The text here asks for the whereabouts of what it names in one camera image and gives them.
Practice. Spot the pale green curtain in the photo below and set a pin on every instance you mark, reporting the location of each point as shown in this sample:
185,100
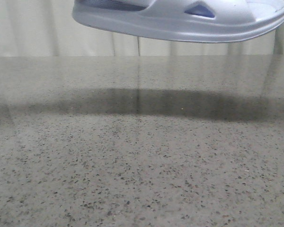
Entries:
46,28

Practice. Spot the light blue slipper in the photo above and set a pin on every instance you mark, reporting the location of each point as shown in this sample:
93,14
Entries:
198,21

